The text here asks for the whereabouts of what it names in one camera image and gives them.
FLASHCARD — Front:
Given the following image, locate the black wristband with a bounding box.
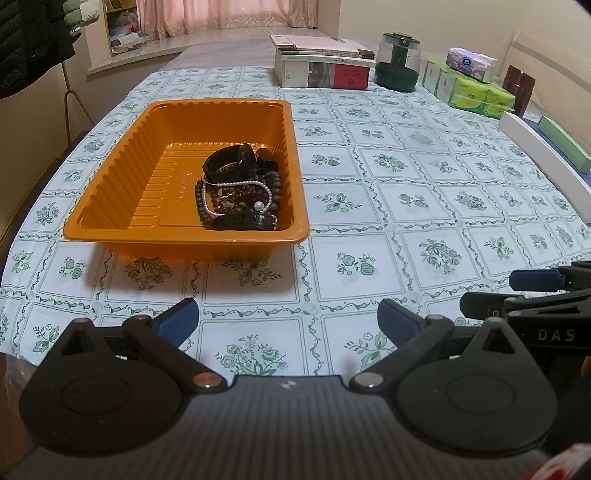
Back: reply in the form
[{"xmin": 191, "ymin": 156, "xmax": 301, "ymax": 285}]
[{"xmin": 203, "ymin": 144, "xmax": 280, "ymax": 185}]

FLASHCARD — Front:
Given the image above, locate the reddish brown bead necklace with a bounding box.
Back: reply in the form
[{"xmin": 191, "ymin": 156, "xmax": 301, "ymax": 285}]
[{"xmin": 212, "ymin": 194, "xmax": 250, "ymax": 215}]

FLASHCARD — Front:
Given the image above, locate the black puffer jacket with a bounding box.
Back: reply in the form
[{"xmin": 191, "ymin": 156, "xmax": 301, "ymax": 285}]
[{"xmin": 0, "ymin": 0, "xmax": 77, "ymax": 100}]

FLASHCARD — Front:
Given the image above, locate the dark wooden bead necklace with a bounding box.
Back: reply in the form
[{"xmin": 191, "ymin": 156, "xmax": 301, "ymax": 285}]
[{"xmin": 195, "ymin": 171, "xmax": 282, "ymax": 229}]

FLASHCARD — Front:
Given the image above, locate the purple tissue pack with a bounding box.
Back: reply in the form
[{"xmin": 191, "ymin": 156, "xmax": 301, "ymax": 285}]
[{"xmin": 445, "ymin": 47, "xmax": 497, "ymax": 84}]

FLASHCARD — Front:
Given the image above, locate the thick white red book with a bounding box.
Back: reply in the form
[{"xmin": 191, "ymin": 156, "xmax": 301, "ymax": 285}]
[{"xmin": 274, "ymin": 51, "xmax": 376, "ymax": 90}]

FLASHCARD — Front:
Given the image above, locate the pink curtain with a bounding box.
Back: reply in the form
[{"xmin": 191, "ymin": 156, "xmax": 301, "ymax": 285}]
[{"xmin": 136, "ymin": 0, "xmax": 342, "ymax": 40}]

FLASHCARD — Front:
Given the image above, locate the gold metal coat stand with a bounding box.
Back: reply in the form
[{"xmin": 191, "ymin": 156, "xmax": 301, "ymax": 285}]
[{"xmin": 60, "ymin": 60, "xmax": 95, "ymax": 153}]

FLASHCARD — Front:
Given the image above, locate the blue flat box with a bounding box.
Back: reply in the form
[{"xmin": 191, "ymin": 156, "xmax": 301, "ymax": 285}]
[{"xmin": 568, "ymin": 157, "xmax": 591, "ymax": 188}]

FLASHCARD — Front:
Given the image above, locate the brown canister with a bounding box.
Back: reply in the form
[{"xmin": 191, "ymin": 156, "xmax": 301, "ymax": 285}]
[{"xmin": 502, "ymin": 65, "xmax": 536, "ymax": 118}]

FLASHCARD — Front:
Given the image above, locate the red white patterned cloth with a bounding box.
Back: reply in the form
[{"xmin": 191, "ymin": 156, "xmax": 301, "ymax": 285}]
[{"xmin": 526, "ymin": 443, "xmax": 591, "ymax": 480}]

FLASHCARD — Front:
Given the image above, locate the filled plastic bag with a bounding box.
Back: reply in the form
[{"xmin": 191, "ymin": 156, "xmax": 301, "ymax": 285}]
[{"xmin": 109, "ymin": 11, "xmax": 151, "ymax": 54}]

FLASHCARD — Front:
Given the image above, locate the grey white puffer jacket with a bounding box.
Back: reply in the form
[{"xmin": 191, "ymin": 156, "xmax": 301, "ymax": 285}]
[{"xmin": 62, "ymin": 0, "xmax": 100, "ymax": 24}]

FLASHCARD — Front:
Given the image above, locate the black leather strap watch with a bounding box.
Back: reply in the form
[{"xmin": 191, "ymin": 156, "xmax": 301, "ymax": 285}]
[{"xmin": 210, "ymin": 210, "xmax": 279, "ymax": 232}]

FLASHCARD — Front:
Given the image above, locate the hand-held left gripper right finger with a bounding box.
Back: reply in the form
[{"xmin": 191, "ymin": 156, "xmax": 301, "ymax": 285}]
[{"xmin": 349, "ymin": 299, "xmax": 537, "ymax": 394}]

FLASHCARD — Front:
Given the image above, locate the orange plastic tray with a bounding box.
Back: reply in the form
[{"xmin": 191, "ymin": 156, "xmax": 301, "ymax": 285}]
[{"xmin": 63, "ymin": 98, "xmax": 311, "ymax": 261}]

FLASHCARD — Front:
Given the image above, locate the dark green glass jar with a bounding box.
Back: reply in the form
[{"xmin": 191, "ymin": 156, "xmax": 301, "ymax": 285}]
[{"xmin": 374, "ymin": 32, "xmax": 423, "ymax": 93}]

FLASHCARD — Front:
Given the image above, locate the long green box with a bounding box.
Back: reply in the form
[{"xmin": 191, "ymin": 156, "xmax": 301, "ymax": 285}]
[{"xmin": 537, "ymin": 115, "xmax": 591, "ymax": 174}]

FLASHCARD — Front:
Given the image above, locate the wooden bookshelf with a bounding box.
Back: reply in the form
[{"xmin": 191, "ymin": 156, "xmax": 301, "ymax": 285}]
[{"xmin": 104, "ymin": 0, "xmax": 139, "ymax": 56}]

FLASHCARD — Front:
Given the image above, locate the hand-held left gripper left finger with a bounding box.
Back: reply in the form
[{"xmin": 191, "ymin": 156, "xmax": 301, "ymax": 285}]
[{"xmin": 45, "ymin": 298, "xmax": 228, "ymax": 394}]

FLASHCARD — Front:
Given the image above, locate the white green tissue pack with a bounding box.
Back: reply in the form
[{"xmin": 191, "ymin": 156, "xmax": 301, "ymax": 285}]
[
  {"xmin": 435, "ymin": 65, "xmax": 458, "ymax": 104},
  {"xmin": 422, "ymin": 60, "xmax": 441, "ymax": 90}
]

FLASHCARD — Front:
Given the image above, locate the white pearl bracelet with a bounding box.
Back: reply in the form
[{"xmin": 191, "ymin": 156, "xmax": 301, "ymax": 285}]
[{"xmin": 202, "ymin": 180, "xmax": 273, "ymax": 217}]

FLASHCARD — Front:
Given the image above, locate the long white box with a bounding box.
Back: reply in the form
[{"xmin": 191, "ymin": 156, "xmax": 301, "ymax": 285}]
[{"xmin": 499, "ymin": 111, "xmax": 591, "ymax": 204}]

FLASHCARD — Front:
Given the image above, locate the white cover book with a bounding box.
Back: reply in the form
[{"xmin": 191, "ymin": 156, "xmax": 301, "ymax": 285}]
[{"xmin": 270, "ymin": 34, "xmax": 365, "ymax": 54}]

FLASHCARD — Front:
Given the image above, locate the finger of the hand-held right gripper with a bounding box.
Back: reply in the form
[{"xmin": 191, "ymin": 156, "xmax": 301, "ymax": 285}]
[
  {"xmin": 460, "ymin": 290, "xmax": 591, "ymax": 322},
  {"xmin": 509, "ymin": 260, "xmax": 591, "ymax": 293}
]

